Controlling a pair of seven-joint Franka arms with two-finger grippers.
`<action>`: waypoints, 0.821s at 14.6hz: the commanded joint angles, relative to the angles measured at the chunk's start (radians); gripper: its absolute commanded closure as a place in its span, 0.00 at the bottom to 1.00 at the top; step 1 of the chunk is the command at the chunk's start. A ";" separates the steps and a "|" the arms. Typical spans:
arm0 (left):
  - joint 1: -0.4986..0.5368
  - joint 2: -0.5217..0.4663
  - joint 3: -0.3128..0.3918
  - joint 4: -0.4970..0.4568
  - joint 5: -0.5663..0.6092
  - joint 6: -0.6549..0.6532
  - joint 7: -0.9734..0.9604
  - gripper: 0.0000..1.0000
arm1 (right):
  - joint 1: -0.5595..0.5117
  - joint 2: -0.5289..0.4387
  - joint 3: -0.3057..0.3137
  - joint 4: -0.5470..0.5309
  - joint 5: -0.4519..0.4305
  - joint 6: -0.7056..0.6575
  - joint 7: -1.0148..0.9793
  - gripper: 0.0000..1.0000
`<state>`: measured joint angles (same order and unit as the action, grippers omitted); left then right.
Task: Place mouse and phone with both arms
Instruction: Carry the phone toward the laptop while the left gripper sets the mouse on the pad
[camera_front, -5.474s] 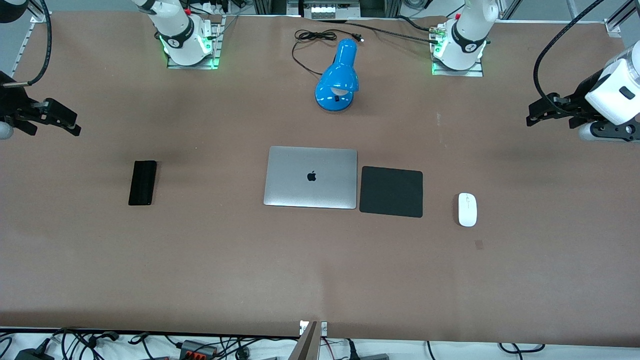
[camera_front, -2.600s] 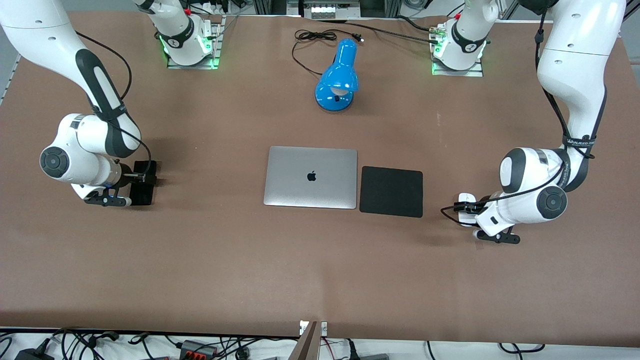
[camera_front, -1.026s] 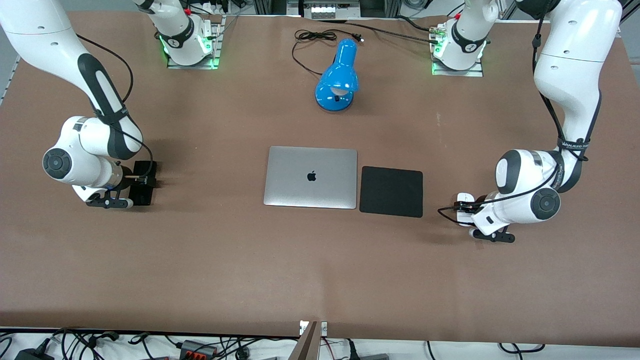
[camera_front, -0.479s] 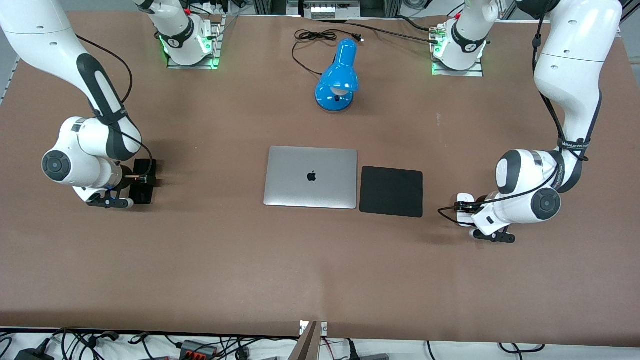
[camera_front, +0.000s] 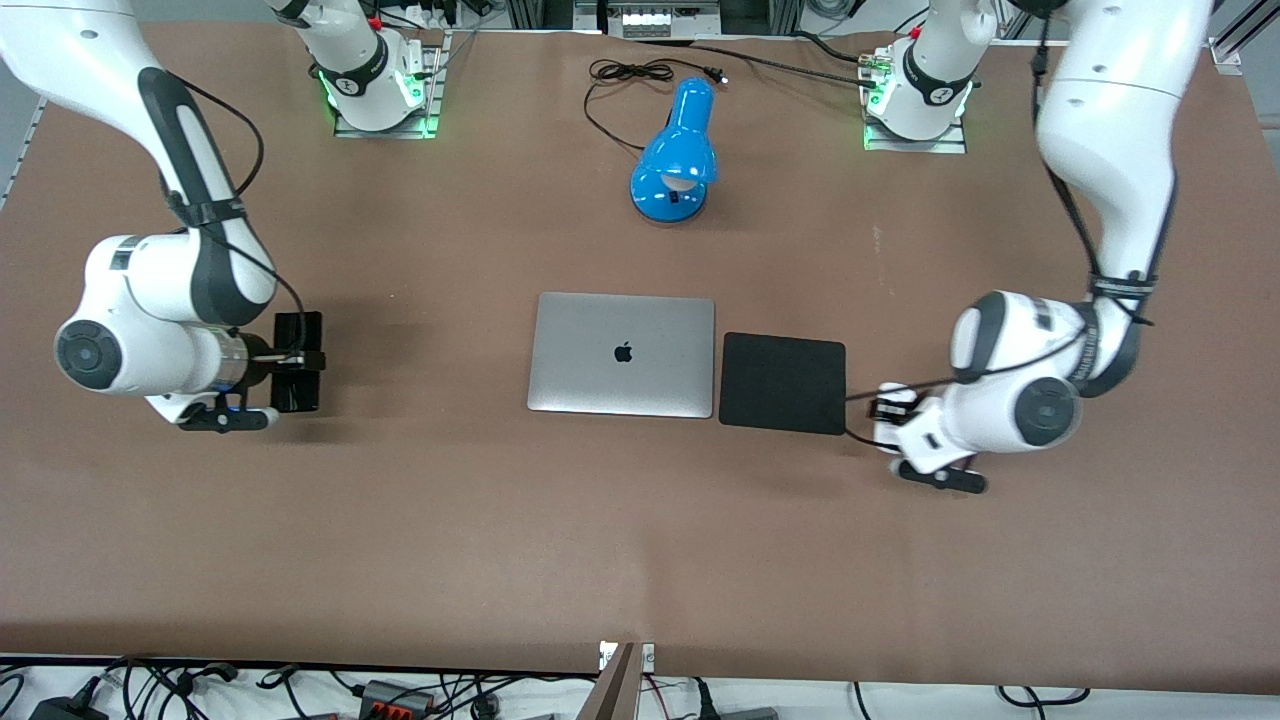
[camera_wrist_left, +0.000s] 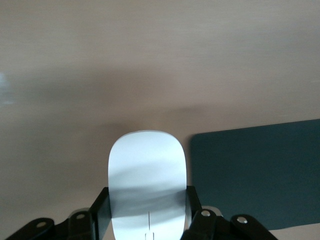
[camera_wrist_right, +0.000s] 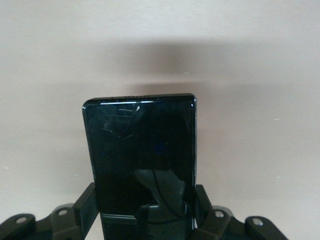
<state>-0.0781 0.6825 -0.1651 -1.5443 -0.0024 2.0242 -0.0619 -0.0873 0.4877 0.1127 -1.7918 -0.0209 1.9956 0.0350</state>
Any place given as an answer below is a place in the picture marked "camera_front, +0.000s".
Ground white computer mouse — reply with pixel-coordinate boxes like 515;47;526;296
875;385;922;454

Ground black smartphone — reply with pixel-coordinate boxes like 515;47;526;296
271;311;325;414

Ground black mouse pad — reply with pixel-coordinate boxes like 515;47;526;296
718;331;848;437

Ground silver closed laptop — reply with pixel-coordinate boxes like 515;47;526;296
526;291;717;420

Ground blue desk lamp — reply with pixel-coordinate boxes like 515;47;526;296
629;76;720;225

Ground grey power strip red switches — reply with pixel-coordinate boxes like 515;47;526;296
357;679;439;720

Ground black power adapter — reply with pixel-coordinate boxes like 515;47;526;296
28;696;112;720

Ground aluminium corner profile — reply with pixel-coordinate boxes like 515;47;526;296
1208;0;1280;77

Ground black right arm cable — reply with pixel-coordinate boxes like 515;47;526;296
163;74;307;363

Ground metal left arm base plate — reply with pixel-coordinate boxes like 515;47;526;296
861;45;969;155

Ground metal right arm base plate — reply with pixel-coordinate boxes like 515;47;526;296
332;30;453;140

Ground black floor cable loop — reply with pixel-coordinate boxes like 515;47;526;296
994;685;1092;709

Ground aluminium table edge rail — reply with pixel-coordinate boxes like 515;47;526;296
0;98;48;209

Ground small metal bracket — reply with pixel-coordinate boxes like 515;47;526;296
598;640;657;673

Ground thick black table cable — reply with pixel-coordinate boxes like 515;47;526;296
638;37;887;92

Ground black lamp power cable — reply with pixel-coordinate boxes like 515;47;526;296
582;57;729;154

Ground brown wooden post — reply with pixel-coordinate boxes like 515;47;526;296
578;643;642;720

